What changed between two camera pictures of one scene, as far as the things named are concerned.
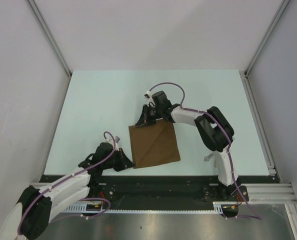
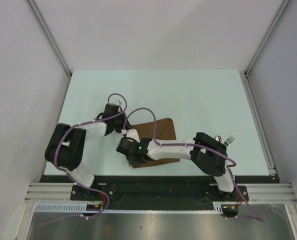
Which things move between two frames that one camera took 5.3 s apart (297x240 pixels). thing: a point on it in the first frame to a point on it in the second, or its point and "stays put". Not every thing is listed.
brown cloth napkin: (153, 144) stays put
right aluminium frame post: (281, 8) stays put
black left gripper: (124, 163) to (122, 116)
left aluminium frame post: (44, 25) stays put
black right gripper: (145, 119) to (131, 162)
